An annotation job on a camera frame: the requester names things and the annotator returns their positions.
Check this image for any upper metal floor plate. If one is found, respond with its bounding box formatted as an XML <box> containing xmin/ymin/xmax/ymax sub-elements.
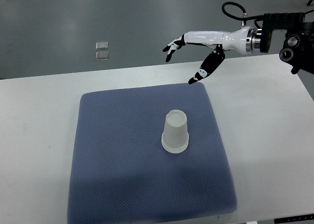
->
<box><xmin>96</xmin><ymin>41</ymin><xmax>108</xmax><ymax>50</ymax></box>

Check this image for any white paper cup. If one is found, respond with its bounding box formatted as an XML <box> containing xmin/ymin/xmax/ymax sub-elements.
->
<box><xmin>161</xmin><ymin>110</ymin><xmax>189</xmax><ymax>148</ymax></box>
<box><xmin>161</xmin><ymin>140</ymin><xmax>188</xmax><ymax>154</ymax></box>

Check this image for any black table control panel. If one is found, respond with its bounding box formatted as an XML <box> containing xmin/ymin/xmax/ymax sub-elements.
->
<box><xmin>274</xmin><ymin>214</ymin><xmax>314</xmax><ymax>224</ymax></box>

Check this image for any blue fabric mat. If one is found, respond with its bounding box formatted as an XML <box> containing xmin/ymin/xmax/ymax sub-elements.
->
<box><xmin>67</xmin><ymin>83</ymin><xmax>237</xmax><ymax>224</ymax></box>

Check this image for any white paper cup on mat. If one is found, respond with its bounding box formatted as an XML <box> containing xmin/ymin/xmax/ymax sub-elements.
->
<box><xmin>161</xmin><ymin>140</ymin><xmax>188</xmax><ymax>154</ymax></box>

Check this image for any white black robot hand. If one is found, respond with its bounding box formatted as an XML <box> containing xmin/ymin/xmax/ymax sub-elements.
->
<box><xmin>163</xmin><ymin>27</ymin><xmax>262</xmax><ymax>84</ymax></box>

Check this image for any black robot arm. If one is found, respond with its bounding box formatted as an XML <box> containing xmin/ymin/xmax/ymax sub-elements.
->
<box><xmin>259</xmin><ymin>13</ymin><xmax>314</xmax><ymax>74</ymax></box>

